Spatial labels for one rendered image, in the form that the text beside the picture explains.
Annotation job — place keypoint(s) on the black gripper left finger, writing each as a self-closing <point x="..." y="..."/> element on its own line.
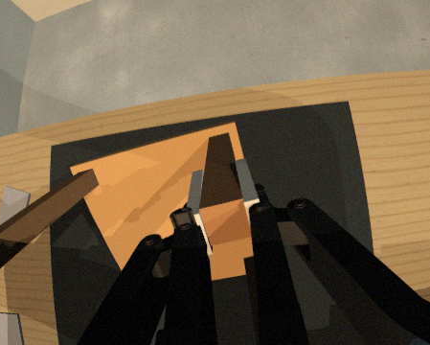
<point x="132" y="308"/>

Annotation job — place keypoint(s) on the black rectangular mat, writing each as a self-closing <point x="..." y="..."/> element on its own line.
<point x="307" y="151"/>

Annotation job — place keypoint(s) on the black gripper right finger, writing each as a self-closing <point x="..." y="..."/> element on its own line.
<point x="382" y="308"/>

